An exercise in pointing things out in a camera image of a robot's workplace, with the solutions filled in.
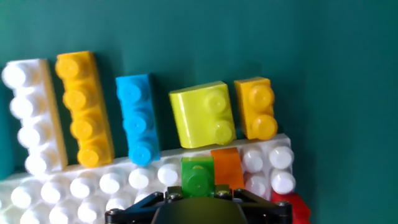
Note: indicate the blue three-stud block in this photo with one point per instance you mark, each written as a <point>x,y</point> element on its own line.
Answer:
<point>138,118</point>

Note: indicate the orange-yellow four-stud block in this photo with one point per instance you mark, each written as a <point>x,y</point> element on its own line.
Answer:
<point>84,109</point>

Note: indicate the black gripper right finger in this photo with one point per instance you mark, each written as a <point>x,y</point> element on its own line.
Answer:
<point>267,211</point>

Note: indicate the white studded baseplate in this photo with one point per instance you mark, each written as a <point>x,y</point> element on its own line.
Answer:
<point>93,186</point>

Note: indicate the orange curved block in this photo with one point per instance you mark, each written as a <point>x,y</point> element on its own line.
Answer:
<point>228,168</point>

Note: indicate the orange-yellow two-stud block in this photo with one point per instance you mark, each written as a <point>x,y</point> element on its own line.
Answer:
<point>255,105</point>

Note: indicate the green two-stud block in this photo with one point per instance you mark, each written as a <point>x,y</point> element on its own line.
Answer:
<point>197,177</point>

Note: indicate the green table mat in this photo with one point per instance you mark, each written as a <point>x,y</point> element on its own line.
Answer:
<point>342,77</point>

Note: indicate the lime yellow sloped block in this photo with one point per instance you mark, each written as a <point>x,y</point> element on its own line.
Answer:
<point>196,115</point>

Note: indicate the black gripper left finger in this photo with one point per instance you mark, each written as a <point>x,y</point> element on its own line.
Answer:
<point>136,211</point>

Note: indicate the small red block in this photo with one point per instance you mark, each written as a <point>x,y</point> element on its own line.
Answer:
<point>298,208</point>

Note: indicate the white four-stud block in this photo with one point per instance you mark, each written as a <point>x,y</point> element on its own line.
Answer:
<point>34,115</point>

